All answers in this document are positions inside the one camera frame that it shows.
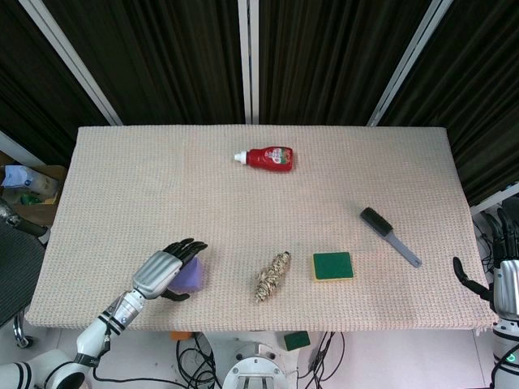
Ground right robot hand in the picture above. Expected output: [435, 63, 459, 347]
[453, 207, 519, 317]

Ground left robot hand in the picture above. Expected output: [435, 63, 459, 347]
[131, 237, 208, 302]

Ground purple block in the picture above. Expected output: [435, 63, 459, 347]
[166, 255, 205, 293]

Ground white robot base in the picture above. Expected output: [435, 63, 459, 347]
[206, 331, 301, 389]

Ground beige woven table cloth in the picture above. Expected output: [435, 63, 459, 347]
[24, 125, 499, 334]

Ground black mesh office chair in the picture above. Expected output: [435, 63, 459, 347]
[0, 198, 52, 348]

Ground cardboard box with clutter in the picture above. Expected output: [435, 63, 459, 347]
[0, 152, 68, 227]

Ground red ketchup bottle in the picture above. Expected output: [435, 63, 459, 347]
[234, 147, 295, 173]

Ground green yellow sponge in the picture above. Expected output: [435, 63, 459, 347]
[311, 251, 355, 283]

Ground dark curtain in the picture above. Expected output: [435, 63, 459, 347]
[42, 0, 249, 125]

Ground black floor cables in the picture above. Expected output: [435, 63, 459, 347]
[92, 331, 224, 389]

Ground braided straw rope bundle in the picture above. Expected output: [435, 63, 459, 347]
[254, 250, 292, 302]

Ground black brush grey handle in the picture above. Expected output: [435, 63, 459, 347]
[359, 207, 422, 267]

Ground white window frame post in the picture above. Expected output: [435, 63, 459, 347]
[237, 0, 260, 125]

